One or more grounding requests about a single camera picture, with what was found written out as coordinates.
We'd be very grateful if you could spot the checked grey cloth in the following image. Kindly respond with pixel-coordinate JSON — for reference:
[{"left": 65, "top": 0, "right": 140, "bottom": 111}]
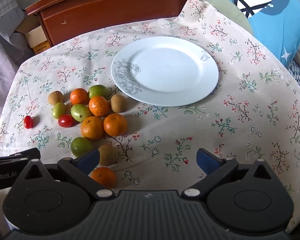
[{"left": 0, "top": 0, "right": 34, "bottom": 115}]

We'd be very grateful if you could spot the red cherry tomato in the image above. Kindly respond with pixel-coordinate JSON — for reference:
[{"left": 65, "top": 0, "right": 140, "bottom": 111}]
[
  {"left": 58, "top": 114, "right": 74, "bottom": 128},
  {"left": 23, "top": 115, "right": 33, "bottom": 129}
]

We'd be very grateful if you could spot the green jujube front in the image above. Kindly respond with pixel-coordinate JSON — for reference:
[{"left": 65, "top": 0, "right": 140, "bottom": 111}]
[{"left": 71, "top": 137, "right": 95, "bottom": 158}]

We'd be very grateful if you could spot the large orange mandarin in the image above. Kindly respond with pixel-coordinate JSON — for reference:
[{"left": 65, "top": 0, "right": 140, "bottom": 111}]
[{"left": 81, "top": 116, "right": 104, "bottom": 141}]

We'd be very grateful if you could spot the orange mandarin front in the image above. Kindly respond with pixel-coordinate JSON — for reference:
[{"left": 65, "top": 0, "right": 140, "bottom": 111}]
[{"left": 91, "top": 167, "right": 117, "bottom": 189}]

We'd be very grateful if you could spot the green jujube top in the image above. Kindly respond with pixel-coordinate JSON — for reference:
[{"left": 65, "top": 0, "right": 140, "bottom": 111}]
[{"left": 88, "top": 85, "right": 109, "bottom": 99}]

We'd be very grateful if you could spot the floral tablecloth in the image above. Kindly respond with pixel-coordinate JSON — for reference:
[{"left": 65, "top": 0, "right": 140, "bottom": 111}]
[{"left": 0, "top": 0, "right": 300, "bottom": 230}]

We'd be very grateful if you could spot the brown kiwi front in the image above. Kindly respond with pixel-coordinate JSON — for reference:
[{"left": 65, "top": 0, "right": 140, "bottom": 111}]
[{"left": 98, "top": 145, "right": 119, "bottom": 166}]

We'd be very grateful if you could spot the brown kiwi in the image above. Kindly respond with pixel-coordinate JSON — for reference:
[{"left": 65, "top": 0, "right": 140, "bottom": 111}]
[
  {"left": 110, "top": 94, "right": 127, "bottom": 113},
  {"left": 98, "top": 145, "right": 119, "bottom": 166},
  {"left": 47, "top": 91, "right": 64, "bottom": 106}
]

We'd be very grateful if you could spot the blue printed cushion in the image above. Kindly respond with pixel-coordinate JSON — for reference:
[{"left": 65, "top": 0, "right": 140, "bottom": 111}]
[{"left": 229, "top": 0, "right": 300, "bottom": 67}]

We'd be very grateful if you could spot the cardboard box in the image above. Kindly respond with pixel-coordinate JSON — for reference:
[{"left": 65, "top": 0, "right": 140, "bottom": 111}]
[{"left": 15, "top": 15, "right": 51, "bottom": 54}]

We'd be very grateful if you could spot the wooden cabinet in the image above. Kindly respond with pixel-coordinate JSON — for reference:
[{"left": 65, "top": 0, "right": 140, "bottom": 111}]
[{"left": 26, "top": 0, "right": 187, "bottom": 46}]

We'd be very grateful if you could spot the white plate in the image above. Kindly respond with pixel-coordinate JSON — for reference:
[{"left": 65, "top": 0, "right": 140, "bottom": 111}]
[{"left": 111, "top": 36, "right": 219, "bottom": 107}]

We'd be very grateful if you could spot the small green jujube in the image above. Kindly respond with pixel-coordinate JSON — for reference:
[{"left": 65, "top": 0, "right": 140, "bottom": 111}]
[{"left": 52, "top": 102, "right": 66, "bottom": 119}]

